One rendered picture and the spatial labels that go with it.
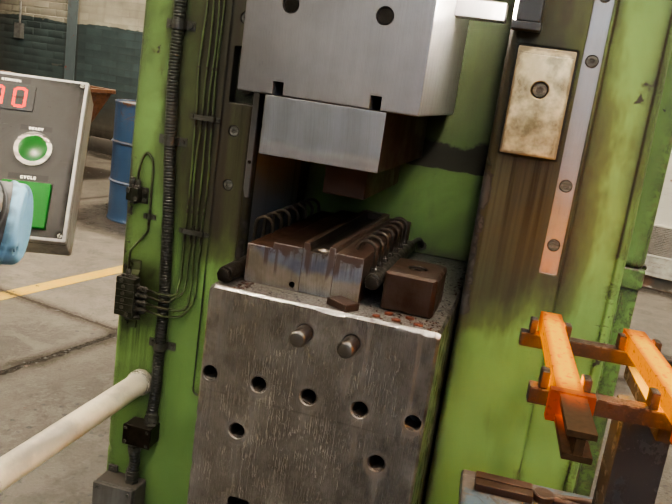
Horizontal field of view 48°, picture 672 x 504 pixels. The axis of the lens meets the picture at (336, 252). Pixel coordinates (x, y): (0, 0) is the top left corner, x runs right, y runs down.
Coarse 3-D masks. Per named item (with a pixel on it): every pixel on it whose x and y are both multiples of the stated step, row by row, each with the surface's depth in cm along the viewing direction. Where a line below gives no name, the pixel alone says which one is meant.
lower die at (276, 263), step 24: (312, 216) 158; (336, 216) 156; (384, 216) 158; (264, 240) 130; (288, 240) 128; (312, 240) 126; (360, 240) 135; (384, 240) 138; (264, 264) 126; (288, 264) 125; (312, 264) 124; (336, 264) 123; (360, 264) 122; (288, 288) 126; (312, 288) 125; (336, 288) 124; (360, 288) 123
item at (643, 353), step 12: (636, 336) 104; (636, 348) 99; (648, 348) 100; (636, 360) 98; (648, 360) 95; (660, 360) 95; (648, 372) 92; (660, 372) 91; (648, 384) 92; (660, 384) 87
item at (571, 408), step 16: (544, 320) 106; (560, 320) 107; (544, 336) 101; (560, 336) 99; (544, 352) 97; (560, 352) 93; (560, 368) 87; (576, 368) 88; (560, 384) 82; (576, 384) 83; (560, 400) 77; (576, 400) 77; (592, 400) 78; (544, 416) 80; (560, 416) 78; (576, 416) 73; (592, 416) 74; (560, 432) 75; (576, 432) 70; (592, 432) 70; (560, 448) 71; (576, 448) 70
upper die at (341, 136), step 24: (264, 120) 122; (288, 120) 121; (312, 120) 120; (336, 120) 119; (360, 120) 118; (384, 120) 117; (408, 120) 135; (264, 144) 123; (288, 144) 121; (312, 144) 120; (336, 144) 119; (360, 144) 118; (384, 144) 119; (408, 144) 140; (360, 168) 119; (384, 168) 123
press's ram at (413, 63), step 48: (288, 0) 118; (336, 0) 115; (384, 0) 113; (432, 0) 112; (480, 0) 128; (288, 48) 119; (336, 48) 117; (384, 48) 115; (432, 48) 115; (288, 96) 120; (336, 96) 118; (384, 96) 116; (432, 96) 124
